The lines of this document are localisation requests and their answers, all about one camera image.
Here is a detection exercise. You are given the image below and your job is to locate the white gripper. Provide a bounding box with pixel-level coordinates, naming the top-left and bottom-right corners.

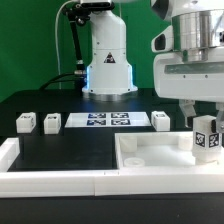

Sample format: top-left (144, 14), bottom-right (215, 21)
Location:
top-left (150, 25), bottom-right (224, 136)

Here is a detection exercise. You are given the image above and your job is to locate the white square table top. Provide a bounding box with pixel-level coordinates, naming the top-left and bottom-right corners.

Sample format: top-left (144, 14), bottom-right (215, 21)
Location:
top-left (115, 132), bottom-right (224, 177)

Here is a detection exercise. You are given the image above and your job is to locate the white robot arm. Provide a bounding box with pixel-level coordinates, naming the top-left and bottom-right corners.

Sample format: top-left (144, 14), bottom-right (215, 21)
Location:
top-left (81, 0), bottom-right (224, 133)

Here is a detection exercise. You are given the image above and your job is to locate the white marker sheet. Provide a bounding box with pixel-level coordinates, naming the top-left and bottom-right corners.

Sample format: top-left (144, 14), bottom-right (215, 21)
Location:
top-left (65, 112), bottom-right (151, 128)

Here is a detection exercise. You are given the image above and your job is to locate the white U-shaped fence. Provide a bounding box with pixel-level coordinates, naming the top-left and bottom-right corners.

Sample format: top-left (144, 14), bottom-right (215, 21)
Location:
top-left (0, 138), bottom-right (224, 198)

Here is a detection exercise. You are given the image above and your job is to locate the black cable bundle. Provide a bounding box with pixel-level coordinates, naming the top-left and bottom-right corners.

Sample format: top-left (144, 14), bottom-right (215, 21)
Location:
top-left (39, 19), bottom-right (88, 92)

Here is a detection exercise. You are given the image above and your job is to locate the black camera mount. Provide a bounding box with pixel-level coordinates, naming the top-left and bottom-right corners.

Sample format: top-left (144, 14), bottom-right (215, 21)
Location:
top-left (62, 0), bottom-right (115, 26)

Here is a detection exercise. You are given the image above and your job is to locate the white cable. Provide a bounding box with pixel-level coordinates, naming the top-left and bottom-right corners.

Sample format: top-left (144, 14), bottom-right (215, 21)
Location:
top-left (54, 0), bottom-right (78, 90)

